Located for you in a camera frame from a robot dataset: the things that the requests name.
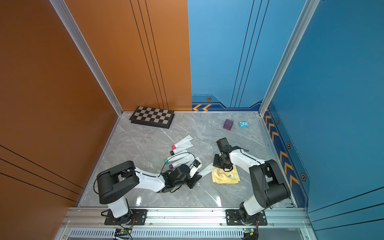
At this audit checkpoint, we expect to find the dark blue cap tube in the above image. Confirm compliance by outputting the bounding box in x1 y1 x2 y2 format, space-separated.
196 163 213 178

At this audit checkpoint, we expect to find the yellow microfibre cloth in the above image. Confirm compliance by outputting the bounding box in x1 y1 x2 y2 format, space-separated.
212 165 241 184

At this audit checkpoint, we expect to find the purple cap toothpaste tube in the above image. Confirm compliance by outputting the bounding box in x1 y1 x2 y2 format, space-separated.
169 158 194 170

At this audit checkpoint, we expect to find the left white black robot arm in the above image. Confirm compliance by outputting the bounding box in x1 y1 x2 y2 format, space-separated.
95 159 202 221

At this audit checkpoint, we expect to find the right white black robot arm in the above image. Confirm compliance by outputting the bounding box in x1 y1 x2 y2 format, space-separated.
213 138 291 224

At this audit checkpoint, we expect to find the green cap toothpaste tube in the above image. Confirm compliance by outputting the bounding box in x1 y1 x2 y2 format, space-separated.
165 152 191 164

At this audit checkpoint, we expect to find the black cap toothpaste tube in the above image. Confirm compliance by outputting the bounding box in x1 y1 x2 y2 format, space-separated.
170 149 187 156

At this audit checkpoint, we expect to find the pink cap toothpaste tube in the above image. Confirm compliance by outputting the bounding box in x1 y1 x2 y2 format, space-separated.
172 135 193 150

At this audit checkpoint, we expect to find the purple cube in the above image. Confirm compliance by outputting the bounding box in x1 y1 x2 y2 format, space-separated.
223 119 234 131

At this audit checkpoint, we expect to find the black white chessboard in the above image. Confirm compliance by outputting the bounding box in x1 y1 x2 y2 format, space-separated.
130 106 175 129

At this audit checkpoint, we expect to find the left green circuit board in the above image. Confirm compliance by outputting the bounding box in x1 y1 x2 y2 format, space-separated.
114 228 132 240

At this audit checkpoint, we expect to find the green circuit board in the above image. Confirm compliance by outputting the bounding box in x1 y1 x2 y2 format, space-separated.
242 228 259 240
114 228 132 240

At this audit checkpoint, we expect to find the right green circuit board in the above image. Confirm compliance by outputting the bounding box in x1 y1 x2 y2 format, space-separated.
242 228 259 240

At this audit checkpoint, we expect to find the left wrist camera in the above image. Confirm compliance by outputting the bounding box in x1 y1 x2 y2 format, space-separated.
190 158 202 178

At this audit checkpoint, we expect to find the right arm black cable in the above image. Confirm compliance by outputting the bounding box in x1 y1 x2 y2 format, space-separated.
223 148 266 172

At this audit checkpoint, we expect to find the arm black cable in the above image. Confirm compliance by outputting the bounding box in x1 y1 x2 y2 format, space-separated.
158 151 196 176
223 148 266 172

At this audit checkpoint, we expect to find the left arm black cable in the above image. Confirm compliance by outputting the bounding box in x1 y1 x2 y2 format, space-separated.
158 151 196 176

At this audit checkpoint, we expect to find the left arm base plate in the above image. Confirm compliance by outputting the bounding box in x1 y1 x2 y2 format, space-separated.
101 209 148 227

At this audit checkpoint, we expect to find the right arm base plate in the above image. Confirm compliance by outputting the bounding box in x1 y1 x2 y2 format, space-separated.
225 209 268 226

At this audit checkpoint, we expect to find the aluminium front rail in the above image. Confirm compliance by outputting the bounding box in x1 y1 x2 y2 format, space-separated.
61 207 312 229

